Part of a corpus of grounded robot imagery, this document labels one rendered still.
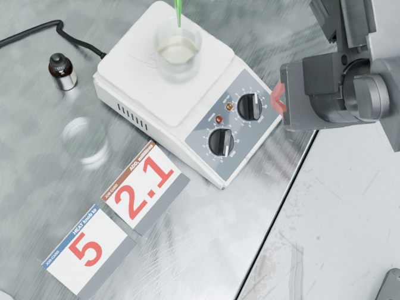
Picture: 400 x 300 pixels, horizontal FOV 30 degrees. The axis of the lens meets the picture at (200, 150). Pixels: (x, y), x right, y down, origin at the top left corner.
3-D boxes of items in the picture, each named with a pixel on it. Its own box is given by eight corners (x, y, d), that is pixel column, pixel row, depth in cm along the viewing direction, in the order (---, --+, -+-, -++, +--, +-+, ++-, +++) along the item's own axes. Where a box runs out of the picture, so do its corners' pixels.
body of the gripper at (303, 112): (276, 64, 72) (318, 56, 65) (363, 59, 76) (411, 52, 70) (281, 131, 73) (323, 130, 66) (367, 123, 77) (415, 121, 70)
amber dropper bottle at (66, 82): (61, 94, 94) (51, 72, 87) (49, 76, 95) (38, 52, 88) (81, 83, 95) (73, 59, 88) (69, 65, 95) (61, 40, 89)
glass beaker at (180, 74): (156, 46, 87) (153, 12, 79) (202, 47, 87) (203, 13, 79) (154, 94, 85) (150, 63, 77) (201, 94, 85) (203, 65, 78)
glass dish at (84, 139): (58, 130, 92) (55, 124, 90) (100, 116, 93) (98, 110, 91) (71, 170, 91) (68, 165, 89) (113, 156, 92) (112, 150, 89)
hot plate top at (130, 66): (238, 56, 87) (238, 53, 86) (175, 132, 84) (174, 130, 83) (158, 0, 89) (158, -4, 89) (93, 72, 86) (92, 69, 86)
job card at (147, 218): (190, 180, 91) (190, 171, 87) (142, 237, 88) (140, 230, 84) (152, 150, 92) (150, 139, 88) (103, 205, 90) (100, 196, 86)
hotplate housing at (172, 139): (286, 115, 94) (294, 90, 86) (222, 194, 90) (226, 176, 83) (148, 16, 98) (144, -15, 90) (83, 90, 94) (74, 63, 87)
